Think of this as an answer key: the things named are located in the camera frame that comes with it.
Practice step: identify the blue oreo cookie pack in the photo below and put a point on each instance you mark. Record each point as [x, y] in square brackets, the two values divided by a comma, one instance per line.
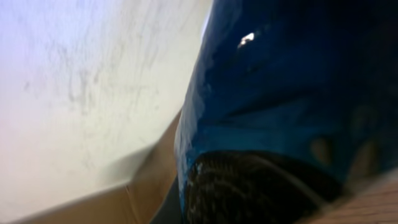
[291, 110]

